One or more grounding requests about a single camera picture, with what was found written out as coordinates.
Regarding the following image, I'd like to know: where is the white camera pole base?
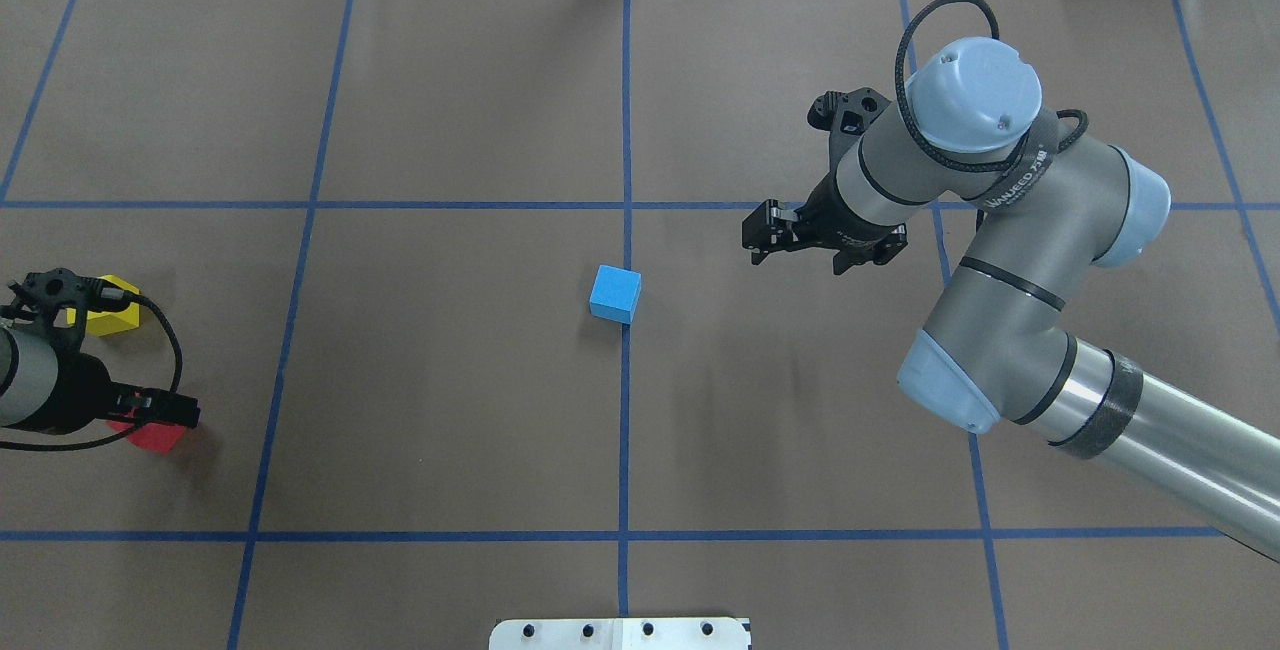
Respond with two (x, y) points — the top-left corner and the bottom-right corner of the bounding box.
(488, 615), (753, 649)

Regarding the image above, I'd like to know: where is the yellow cube block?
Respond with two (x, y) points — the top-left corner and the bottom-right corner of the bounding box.
(86, 275), (141, 337)

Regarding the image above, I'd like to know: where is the brown paper table mat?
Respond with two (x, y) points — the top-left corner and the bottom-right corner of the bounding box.
(3, 0), (1277, 649)

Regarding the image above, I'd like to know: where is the red cube block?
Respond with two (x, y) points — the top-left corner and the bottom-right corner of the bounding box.
(105, 417), (189, 454)

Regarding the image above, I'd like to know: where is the blue cube block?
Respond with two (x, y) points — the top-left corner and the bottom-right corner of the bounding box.
(588, 264), (643, 326)

